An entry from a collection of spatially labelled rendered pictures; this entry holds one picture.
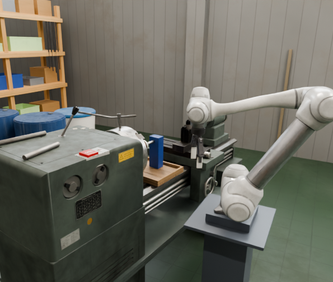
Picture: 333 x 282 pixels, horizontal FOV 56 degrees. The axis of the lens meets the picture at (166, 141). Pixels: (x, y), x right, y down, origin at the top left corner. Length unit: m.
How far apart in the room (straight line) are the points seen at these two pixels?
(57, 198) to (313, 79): 4.43
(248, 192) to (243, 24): 4.03
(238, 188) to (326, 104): 0.54
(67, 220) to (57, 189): 0.15
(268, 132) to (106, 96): 3.29
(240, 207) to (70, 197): 0.77
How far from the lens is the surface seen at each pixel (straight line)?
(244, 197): 1.55
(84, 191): 1.38
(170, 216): 2.28
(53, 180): 1.26
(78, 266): 1.53
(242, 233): 1.80
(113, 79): 6.41
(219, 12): 5.43
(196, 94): 1.60
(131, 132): 1.81
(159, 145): 2.11
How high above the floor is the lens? 1.73
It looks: 18 degrees down
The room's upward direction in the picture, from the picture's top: 1 degrees clockwise
